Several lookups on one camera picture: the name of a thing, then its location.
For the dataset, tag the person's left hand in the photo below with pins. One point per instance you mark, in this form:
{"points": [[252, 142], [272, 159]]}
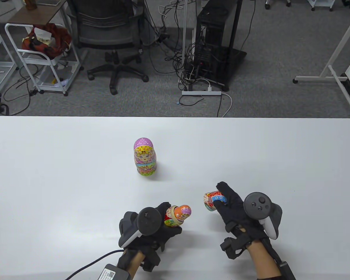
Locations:
{"points": [[172, 232]]}

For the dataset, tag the person's right hand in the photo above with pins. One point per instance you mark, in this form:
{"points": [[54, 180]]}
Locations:
{"points": [[236, 213]]}

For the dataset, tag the orange Russian doll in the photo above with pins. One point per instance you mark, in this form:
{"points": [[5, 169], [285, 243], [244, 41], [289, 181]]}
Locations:
{"points": [[183, 213]]}

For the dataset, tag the red-blue scarf Russian doll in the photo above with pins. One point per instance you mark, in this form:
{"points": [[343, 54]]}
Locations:
{"points": [[211, 201]]}

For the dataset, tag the large purple-scarf Russian doll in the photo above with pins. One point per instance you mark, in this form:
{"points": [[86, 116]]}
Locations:
{"points": [[145, 157]]}

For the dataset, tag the person's right forearm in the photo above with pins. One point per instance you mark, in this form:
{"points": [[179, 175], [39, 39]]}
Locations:
{"points": [[262, 259]]}

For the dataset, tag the person's left forearm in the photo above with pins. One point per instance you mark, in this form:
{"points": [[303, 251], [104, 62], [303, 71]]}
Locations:
{"points": [[137, 261]]}

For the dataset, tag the black grey tracking controller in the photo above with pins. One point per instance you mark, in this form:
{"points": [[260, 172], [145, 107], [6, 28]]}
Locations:
{"points": [[148, 221], [258, 204]]}

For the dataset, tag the white power strip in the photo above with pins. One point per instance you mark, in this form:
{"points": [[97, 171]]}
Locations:
{"points": [[201, 93]]}

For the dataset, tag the black stand base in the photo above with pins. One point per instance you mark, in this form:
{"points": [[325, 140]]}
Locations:
{"points": [[237, 58]]}

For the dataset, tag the black computer tower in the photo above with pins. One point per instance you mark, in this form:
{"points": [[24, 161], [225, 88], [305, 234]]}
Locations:
{"points": [[213, 35]]}

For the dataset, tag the white pole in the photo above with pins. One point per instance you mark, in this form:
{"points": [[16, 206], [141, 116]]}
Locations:
{"points": [[185, 29]]}

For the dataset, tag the white whiteboard stand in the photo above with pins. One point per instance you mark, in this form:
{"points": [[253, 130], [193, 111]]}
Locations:
{"points": [[338, 48]]}

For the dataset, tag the black office chair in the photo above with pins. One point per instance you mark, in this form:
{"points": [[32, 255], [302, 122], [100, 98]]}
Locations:
{"points": [[105, 32]]}

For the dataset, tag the black chair caster base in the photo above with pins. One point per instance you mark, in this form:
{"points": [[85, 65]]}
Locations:
{"points": [[277, 3]]}

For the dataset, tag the white metal cart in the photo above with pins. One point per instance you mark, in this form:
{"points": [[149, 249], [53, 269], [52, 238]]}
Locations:
{"points": [[43, 57]]}

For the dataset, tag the red patterned bag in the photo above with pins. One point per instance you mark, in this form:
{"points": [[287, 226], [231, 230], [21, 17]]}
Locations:
{"points": [[59, 38]]}

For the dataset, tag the white cart casters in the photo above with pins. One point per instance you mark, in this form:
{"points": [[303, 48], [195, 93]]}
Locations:
{"points": [[320, 3]]}

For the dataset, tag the white crumpled paper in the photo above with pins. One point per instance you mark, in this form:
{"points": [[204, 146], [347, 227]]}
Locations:
{"points": [[43, 34]]}

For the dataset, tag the wooden side table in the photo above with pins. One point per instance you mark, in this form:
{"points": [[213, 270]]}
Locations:
{"points": [[38, 14]]}

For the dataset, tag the brown jar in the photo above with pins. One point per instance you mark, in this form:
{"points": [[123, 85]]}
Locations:
{"points": [[31, 4]]}

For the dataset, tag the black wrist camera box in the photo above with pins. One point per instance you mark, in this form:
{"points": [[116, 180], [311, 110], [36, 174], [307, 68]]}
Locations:
{"points": [[113, 274], [287, 272]]}

